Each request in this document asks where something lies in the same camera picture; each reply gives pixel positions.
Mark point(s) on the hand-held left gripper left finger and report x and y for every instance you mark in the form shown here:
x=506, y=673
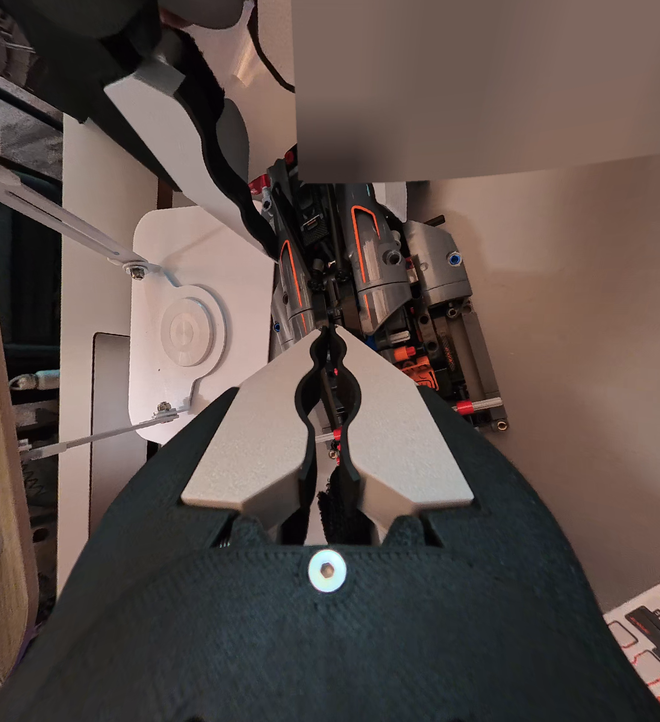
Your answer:
x=251, y=440

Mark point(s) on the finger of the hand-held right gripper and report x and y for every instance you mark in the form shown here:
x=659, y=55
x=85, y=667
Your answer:
x=396, y=200
x=161, y=135

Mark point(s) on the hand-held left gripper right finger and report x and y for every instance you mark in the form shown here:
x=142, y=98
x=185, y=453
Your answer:
x=409, y=445

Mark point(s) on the large lego car chassis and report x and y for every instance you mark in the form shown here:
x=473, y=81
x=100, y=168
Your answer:
x=437, y=282

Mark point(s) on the lego sticker sheet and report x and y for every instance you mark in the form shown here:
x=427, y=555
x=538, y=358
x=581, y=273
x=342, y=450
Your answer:
x=657, y=637

